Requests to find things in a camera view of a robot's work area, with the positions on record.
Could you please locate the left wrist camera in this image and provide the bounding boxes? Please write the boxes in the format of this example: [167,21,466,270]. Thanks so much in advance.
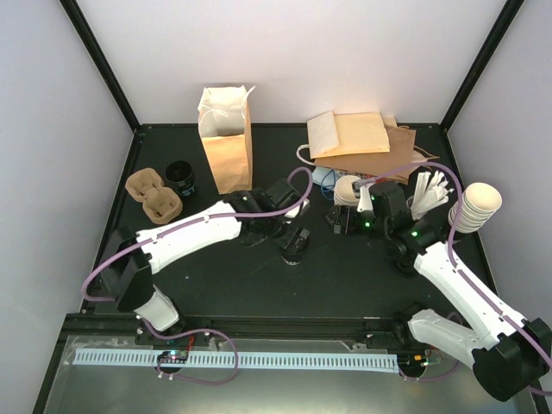
[285,199,310,222]

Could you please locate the brown kraft paper bag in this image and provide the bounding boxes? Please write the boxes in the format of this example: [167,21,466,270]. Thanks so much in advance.
[314,126,438,177]

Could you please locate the black printed paper cup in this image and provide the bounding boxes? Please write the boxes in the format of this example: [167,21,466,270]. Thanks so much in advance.
[165,160,195,197]

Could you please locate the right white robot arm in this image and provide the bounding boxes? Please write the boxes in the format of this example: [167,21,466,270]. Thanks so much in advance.
[327,177,551,401]

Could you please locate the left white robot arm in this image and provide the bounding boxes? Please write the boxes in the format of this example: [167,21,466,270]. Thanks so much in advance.
[99,179,310,344]

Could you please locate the brown pulp cup carrier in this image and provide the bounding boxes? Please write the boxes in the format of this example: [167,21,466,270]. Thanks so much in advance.
[125,167,183,225]

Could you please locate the tilted paper cup stack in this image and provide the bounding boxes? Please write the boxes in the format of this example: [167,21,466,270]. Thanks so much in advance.
[448,182,503,234]

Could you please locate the white paper cup stack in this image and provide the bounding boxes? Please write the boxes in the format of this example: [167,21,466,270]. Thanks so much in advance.
[333,175,361,207]

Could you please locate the right black lid stack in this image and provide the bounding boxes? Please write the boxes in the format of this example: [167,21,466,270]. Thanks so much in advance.
[392,260,418,278]

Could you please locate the orange paper bag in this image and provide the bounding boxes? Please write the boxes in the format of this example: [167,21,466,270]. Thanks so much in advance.
[198,85,254,194]
[296,111,391,166]

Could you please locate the small circuit board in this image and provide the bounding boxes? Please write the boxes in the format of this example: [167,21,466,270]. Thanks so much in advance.
[157,350,188,364]

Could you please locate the single white paper cup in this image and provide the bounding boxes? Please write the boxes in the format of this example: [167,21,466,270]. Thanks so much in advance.
[281,248,305,266]

